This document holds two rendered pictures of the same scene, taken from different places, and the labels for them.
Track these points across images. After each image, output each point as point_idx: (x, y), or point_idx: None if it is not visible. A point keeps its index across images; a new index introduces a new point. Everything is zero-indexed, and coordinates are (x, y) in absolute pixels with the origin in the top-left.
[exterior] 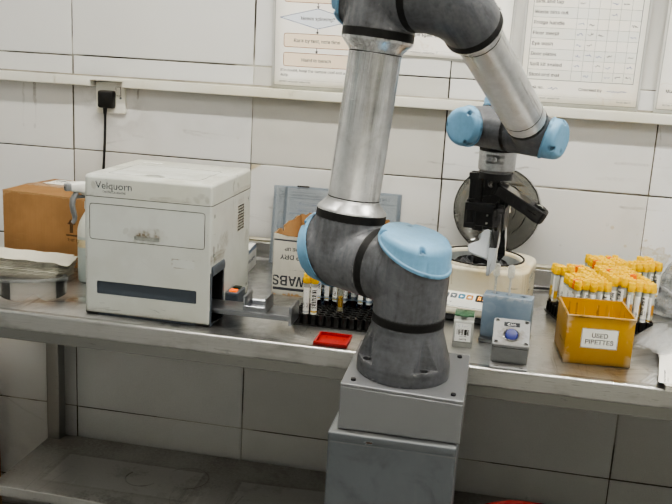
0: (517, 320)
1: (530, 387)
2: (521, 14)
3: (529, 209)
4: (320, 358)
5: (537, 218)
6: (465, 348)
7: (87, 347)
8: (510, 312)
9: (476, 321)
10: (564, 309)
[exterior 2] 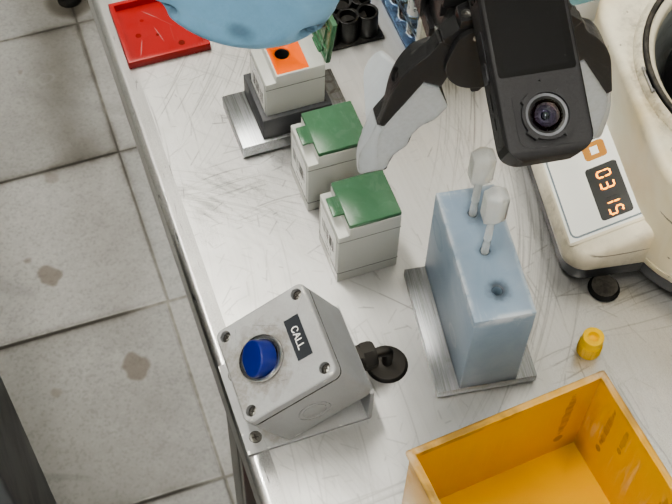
0: (319, 340)
1: (252, 488)
2: None
3: (492, 97)
4: (105, 48)
5: (497, 144)
6: (326, 270)
7: None
8: (452, 292)
9: (546, 219)
10: (463, 427)
